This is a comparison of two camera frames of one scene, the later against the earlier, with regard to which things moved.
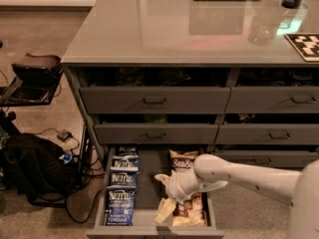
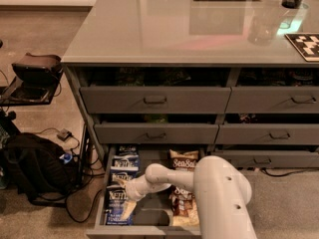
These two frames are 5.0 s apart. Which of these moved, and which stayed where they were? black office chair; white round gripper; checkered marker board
Moved: white round gripper
Stayed: checkered marker board; black office chair
